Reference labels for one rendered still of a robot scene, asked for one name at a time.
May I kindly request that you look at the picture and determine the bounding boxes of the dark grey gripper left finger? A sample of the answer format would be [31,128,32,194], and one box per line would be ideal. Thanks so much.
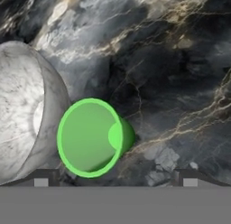
[2,168,60,187]

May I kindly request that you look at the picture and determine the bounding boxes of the green cup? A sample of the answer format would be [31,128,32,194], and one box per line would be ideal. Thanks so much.
[56,97,136,179]

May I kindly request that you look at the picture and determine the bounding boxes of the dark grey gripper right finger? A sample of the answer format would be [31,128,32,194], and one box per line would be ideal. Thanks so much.
[174,168,230,187]

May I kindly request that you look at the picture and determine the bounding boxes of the white marbled bowl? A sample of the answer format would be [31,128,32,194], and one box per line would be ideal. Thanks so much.
[0,41,72,186]

